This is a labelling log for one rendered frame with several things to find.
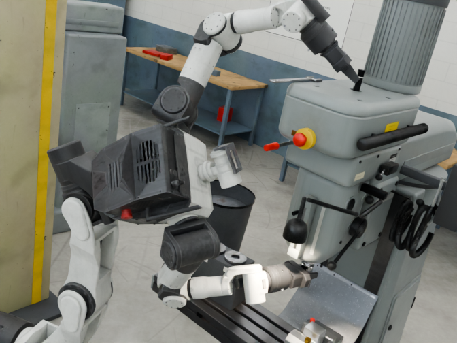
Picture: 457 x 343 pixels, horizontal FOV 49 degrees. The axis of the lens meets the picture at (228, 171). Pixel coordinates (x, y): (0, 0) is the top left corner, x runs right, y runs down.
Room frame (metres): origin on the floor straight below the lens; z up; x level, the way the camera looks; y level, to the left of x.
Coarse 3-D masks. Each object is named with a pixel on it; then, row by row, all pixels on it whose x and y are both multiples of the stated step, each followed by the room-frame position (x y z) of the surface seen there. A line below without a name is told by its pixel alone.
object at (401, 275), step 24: (432, 168) 2.01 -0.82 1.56; (408, 192) 1.77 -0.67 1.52; (432, 192) 1.86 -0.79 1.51; (432, 216) 1.92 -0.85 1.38; (384, 240) 1.77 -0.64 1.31; (336, 264) 1.88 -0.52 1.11; (360, 264) 1.82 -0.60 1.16; (384, 264) 1.76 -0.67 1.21; (408, 264) 1.84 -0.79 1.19; (384, 288) 1.75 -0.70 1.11; (408, 288) 1.90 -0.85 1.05; (384, 312) 1.76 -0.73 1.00; (408, 312) 1.99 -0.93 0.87; (360, 336) 1.76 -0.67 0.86; (384, 336) 1.79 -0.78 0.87
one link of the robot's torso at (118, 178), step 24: (120, 144) 1.35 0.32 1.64; (144, 144) 1.31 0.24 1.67; (168, 144) 1.32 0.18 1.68; (192, 144) 1.44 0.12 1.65; (96, 168) 1.38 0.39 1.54; (120, 168) 1.31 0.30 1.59; (144, 168) 1.27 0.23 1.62; (168, 168) 1.26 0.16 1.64; (192, 168) 1.38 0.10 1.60; (96, 192) 1.34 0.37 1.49; (120, 192) 1.28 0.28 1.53; (144, 192) 1.23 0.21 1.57; (168, 192) 1.21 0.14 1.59; (192, 192) 1.32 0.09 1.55; (120, 216) 1.35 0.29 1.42; (144, 216) 1.32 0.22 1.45; (168, 216) 1.27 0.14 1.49; (192, 216) 1.32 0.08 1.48
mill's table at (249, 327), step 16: (192, 304) 1.69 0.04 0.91; (208, 304) 1.73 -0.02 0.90; (240, 304) 1.74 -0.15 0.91; (256, 304) 1.76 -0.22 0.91; (192, 320) 1.68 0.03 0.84; (208, 320) 1.65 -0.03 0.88; (224, 320) 1.62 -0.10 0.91; (240, 320) 1.64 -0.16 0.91; (256, 320) 1.66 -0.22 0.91; (272, 320) 1.68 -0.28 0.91; (224, 336) 1.58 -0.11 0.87; (240, 336) 1.55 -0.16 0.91; (256, 336) 1.57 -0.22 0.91; (272, 336) 1.60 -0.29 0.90
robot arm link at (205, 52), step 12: (216, 12) 1.63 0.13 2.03; (204, 24) 1.62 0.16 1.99; (216, 24) 1.60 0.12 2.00; (204, 36) 1.61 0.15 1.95; (192, 48) 1.62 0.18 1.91; (204, 48) 1.60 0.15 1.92; (216, 48) 1.62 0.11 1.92; (192, 60) 1.58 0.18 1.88; (204, 60) 1.58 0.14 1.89; (216, 60) 1.62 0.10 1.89; (192, 72) 1.56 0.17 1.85; (204, 72) 1.57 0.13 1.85; (204, 84) 1.57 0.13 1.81
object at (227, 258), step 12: (228, 252) 1.79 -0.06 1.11; (240, 252) 1.81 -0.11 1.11; (204, 264) 1.77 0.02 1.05; (216, 264) 1.74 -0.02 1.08; (228, 264) 1.72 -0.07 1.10; (240, 264) 1.73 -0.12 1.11; (192, 276) 1.79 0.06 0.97; (240, 276) 1.70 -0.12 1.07; (216, 300) 1.72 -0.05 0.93; (228, 300) 1.70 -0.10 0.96; (240, 300) 1.74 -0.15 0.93
